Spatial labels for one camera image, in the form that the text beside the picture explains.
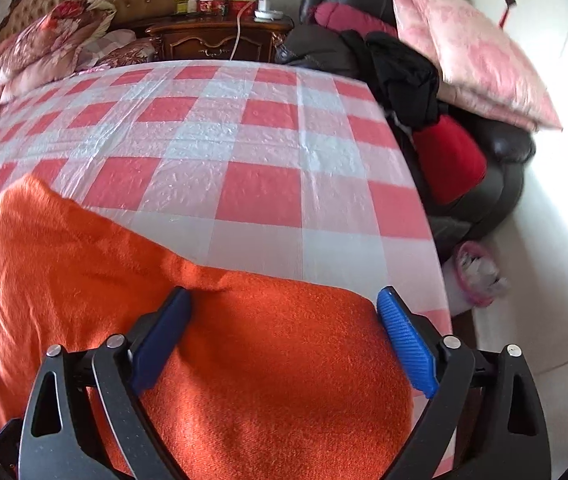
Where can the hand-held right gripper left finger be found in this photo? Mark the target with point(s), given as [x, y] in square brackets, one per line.
[161, 342]

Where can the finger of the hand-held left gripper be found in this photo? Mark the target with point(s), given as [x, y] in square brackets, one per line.
[6, 442]

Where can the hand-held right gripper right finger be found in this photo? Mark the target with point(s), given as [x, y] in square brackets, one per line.
[408, 347]

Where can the orange pants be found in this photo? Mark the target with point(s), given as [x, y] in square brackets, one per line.
[264, 360]

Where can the pink trash basket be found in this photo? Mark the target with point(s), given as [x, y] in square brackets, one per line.
[468, 280]

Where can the black leather sofa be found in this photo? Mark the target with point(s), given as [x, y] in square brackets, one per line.
[503, 185]

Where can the red garment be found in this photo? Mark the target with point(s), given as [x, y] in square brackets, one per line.
[451, 160]

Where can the red white checked sheet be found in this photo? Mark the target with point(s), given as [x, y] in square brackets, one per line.
[264, 160]

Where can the black garment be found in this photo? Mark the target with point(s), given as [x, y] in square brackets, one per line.
[403, 80]

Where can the maroon floral pillow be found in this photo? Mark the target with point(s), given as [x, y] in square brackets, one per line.
[131, 55]

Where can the pink plaid pillow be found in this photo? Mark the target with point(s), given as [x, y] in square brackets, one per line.
[109, 44]

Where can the dark wooden nightstand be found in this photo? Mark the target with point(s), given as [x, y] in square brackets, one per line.
[214, 40]

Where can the grey garment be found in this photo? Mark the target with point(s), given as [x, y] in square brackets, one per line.
[314, 47]

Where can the floral quilt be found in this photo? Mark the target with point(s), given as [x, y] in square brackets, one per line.
[39, 45]

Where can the maroon garment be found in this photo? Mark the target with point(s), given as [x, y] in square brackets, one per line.
[348, 17]

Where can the yellow box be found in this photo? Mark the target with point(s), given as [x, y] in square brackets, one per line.
[182, 5]

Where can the red tin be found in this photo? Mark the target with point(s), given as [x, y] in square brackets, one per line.
[209, 6]
[240, 9]

